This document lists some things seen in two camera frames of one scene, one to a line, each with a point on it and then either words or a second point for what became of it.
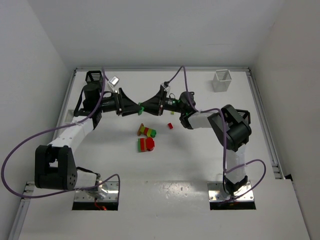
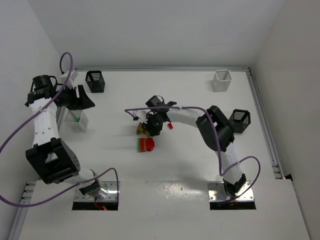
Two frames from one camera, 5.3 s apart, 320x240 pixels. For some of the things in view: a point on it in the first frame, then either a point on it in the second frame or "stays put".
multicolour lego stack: (148, 132) stays put
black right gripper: (161, 103) -> (153, 127)
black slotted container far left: (94, 77) stays put
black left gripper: (118, 103) -> (75, 97)
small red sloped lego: (170, 126) stays put
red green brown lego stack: (145, 144) stays put
